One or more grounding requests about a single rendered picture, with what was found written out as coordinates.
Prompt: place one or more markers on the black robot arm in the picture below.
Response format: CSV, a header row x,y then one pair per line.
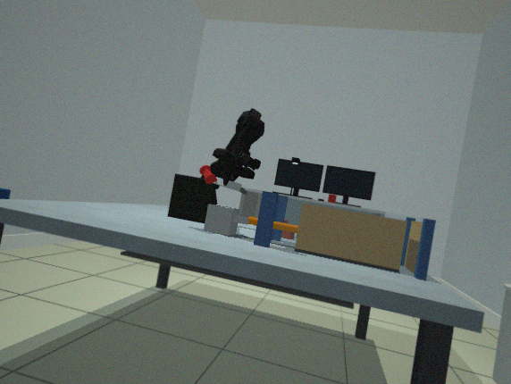
x,y
248,130

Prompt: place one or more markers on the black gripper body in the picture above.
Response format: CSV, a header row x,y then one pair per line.
x,y
230,157

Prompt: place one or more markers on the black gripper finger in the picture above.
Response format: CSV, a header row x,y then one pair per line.
x,y
236,174
227,170

